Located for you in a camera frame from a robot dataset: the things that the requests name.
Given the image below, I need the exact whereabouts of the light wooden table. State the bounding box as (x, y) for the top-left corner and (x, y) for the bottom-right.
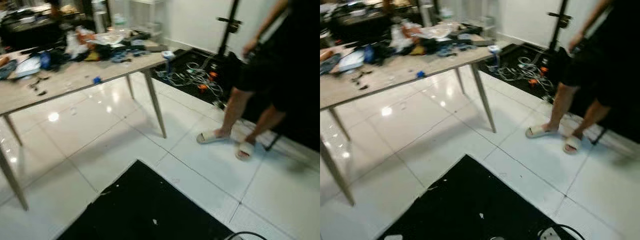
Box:
(320, 42), (506, 207)
(0, 42), (176, 211)

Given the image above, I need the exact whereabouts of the clear plastic wrap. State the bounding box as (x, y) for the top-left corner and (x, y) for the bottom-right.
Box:
(420, 24), (458, 41)
(92, 30), (128, 47)

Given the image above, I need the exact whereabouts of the black looped cable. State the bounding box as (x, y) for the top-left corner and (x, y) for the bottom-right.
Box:
(537, 223), (586, 240)
(224, 231), (268, 240)

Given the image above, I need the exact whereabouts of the black floor mat under cables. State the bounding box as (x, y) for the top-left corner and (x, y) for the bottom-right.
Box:
(150, 48), (241, 108)
(477, 44), (571, 103)

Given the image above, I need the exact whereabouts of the tangle of white cables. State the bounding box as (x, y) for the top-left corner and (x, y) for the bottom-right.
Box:
(155, 62), (226, 103)
(492, 56), (556, 98)

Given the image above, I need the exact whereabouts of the person in black clothes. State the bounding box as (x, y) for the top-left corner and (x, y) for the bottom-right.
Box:
(222, 0), (321, 151)
(547, 0), (640, 146)

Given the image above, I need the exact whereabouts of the white slipper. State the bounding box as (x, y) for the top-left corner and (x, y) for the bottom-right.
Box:
(235, 141), (257, 161)
(563, 135), (583, 155)
(196, 129), (232, 145)
(525, 124), (558, 139)

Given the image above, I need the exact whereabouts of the large black floor mat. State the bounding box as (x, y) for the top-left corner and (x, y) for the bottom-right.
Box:
(57, 160), (241, 240)
(377, 154), (583, 240)

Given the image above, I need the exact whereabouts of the black tripod stand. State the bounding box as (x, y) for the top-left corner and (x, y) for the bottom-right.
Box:
(216, 0), (243, 58)
(546, 0), (572, 53)

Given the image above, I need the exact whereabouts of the white flat sheet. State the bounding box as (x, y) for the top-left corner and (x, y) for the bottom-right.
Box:
(337, 50), (366, 73)
(14, 56), (42, 80)

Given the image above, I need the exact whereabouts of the dark cluttered desk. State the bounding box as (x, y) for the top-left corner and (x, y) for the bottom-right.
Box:
(0, 5), (96, 48)
(320, 0), (426, 43)

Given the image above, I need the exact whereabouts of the white plastic bag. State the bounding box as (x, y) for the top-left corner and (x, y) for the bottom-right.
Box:
(390, 21), (423, 53)
(65, 27), (96, 60)

